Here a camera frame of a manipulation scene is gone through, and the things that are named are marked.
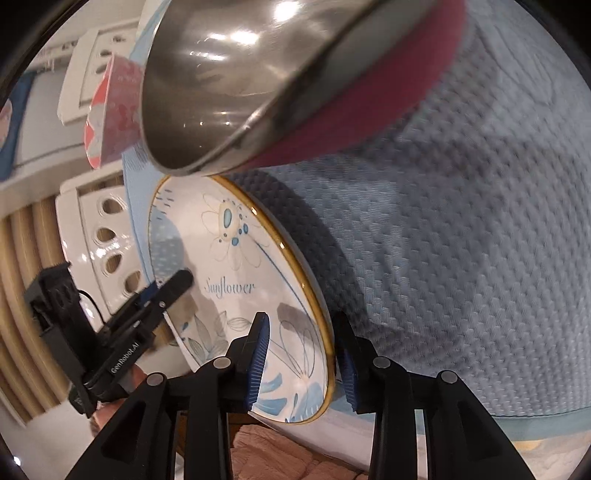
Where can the white chair with oval holes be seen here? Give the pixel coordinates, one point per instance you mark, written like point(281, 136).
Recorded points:
point(87, 69)
point(87, 221)

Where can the light blue quilted mat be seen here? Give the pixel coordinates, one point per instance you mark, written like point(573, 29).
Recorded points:
point(438, 254)

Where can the magenta steel bowl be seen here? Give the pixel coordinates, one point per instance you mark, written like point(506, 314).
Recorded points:
point(221, 69)

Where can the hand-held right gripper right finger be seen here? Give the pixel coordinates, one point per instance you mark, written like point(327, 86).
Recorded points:
point(347, 376)

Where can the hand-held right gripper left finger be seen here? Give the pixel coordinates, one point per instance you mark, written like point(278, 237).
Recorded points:
point(256, 364)

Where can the white appliance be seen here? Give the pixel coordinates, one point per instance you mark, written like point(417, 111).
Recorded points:
point(51, 147)

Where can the pink cartoon bowl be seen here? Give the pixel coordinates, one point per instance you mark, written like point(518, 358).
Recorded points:
point(113, 120)

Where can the white flower print plate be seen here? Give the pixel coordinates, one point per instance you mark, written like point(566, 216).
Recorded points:
point(221, 258)

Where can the blue cloth with pink print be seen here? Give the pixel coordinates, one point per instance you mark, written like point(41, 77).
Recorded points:
point(11, 124)

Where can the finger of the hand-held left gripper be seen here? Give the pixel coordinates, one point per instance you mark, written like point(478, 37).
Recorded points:
point(147, 294)
point(173, 286)

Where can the person's left hand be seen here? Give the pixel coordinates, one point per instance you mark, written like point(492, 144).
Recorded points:
point(135, 374)

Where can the pink fuzzy clothing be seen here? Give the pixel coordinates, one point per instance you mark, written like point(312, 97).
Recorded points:
point(286, 454)

